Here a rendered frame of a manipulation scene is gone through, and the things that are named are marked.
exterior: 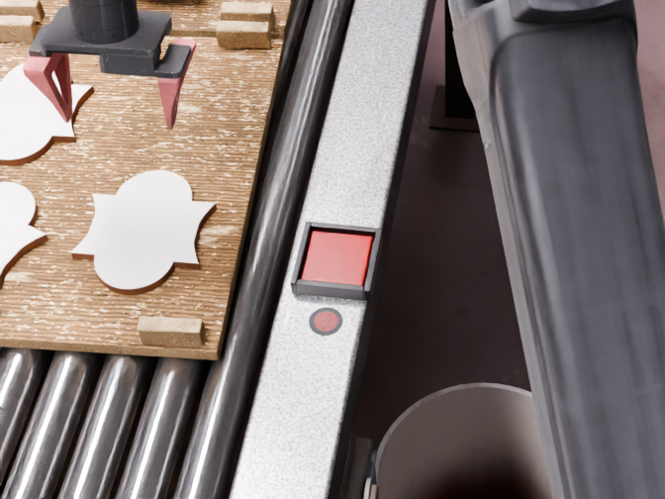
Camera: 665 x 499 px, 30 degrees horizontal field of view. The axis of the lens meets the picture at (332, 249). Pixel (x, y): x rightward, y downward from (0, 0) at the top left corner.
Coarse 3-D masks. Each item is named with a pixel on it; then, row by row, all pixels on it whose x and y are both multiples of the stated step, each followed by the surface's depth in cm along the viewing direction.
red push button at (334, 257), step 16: (320, 240) 119; (336, 240) 119; (352, 240) 119; (368, 240) 119; (320, 256) 118; (336, 256) 118; (352, 256) 118; (368, 256) 118; (304, 272) 117; (320, 272) 117; (336, 272) 117; (352, 272) 117
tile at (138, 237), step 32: (128, 192) 123; (160, 192) 122; (96, 224) 120; (128, 224) 120; (160, 224) 120; (192, 224) 120; (96, 256) 118; (128, 256) 118; (160, 256) 117; (192, 256) 117; (128, 288) 115
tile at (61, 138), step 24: (0, 96) 132; (24, 96) 132; (72, 96) 132; (0, 120) 130; (24, 120) 130; (48, 120) 130; (72, 120) 130; (0, 144) 128; (24, 144) 128; (48, 144) 128
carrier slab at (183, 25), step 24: (48, 0) 143; (144, 0) 142; (168, 0) 142; (216, 0) 141; (240, 0) 141; (264, 0) 140; (288, 0) 140; (192, 24) 139; (216, 24) 139; (288, 24) 139
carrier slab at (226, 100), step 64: (0, 64) 137; (192, 64) 135; (256, 64) 134; (128, 128) 130; (192, 128) 129; (256, 128) 128; (64, 192) 125; (192, 192) 123; (64, 256) 120; (0, 320) 116; (64, 320) 115; (128, 320) 114
